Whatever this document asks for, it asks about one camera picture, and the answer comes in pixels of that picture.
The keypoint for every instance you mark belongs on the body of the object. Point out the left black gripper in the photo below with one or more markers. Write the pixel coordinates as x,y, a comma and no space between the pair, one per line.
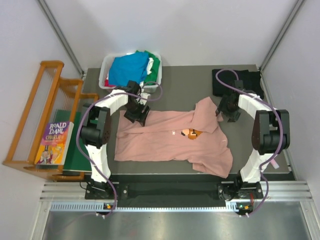
137,114

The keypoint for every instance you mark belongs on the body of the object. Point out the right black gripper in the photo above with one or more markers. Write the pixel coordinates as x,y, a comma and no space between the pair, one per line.
232,116

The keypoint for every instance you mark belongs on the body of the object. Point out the pink t shirt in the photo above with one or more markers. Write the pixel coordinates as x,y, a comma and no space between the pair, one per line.
194,136

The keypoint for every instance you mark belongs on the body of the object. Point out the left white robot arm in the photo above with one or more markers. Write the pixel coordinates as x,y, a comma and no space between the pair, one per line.
95,129

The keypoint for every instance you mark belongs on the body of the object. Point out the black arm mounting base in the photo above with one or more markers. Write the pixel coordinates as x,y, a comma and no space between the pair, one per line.
132,186

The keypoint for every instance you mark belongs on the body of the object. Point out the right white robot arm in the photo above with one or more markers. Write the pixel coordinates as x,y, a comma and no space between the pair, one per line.
270,135

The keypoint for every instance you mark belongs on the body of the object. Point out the folded black t shirt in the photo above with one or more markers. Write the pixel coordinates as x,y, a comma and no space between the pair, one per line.
251,82

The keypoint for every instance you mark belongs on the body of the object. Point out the green t shirt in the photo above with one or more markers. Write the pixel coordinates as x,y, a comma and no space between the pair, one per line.
152,69

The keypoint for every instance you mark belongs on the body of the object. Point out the red t shirt in basket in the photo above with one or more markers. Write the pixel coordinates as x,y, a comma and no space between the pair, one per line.
107,84

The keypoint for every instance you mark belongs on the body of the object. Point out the blue t shirt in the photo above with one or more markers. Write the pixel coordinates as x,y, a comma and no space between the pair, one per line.
127,68

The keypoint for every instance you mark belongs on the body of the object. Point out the white plastic laundry basket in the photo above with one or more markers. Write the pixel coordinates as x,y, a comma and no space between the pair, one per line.
107,62

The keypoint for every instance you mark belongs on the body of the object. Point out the white t shirt in basket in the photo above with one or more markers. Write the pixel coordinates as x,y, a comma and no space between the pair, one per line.
144,73

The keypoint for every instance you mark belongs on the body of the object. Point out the pink small object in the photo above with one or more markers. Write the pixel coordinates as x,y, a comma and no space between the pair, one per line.
274,164

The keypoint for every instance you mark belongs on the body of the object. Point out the green book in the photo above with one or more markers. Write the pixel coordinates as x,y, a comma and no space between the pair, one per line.
75,161

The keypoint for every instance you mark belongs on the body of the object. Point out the Roald Dahl book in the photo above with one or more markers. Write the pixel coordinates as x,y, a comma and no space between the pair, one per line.
54,144

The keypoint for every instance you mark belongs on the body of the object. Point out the wooden rack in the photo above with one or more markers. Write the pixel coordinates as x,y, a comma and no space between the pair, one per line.
50,92

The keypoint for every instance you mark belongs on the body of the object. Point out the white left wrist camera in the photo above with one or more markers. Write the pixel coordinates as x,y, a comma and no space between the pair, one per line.
144,98

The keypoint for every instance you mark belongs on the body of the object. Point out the grey slotted cable duct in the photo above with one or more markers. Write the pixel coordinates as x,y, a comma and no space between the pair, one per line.
105,207

